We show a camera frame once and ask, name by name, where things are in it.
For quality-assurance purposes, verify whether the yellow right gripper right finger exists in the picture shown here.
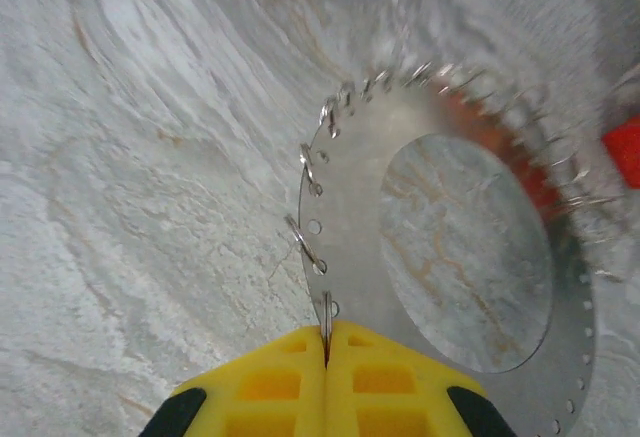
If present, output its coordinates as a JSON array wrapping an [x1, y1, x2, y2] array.
[[324, 319, 489, 437]]

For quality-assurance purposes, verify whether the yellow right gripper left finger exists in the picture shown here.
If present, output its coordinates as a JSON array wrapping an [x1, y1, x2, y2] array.
[[169, 324, 329, 437]]

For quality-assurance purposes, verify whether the small silver split ring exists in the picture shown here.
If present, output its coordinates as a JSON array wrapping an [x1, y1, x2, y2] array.
[[298, 142, 324, 196], [319, 290, 337, 358], [318, 82, 354, 138], [283, 214, 326, 276]]

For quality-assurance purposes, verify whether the silver metal chain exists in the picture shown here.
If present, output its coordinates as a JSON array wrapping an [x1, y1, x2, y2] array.
[[297, 64, 631, 431]]

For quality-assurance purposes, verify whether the orange curved plastic piece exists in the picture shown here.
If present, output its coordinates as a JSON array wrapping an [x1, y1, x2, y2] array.
[[439, 84, 559, 221]]

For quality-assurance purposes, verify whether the red plastic block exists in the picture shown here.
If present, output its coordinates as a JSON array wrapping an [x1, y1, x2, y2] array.
[[601, 114, 640, 188]]

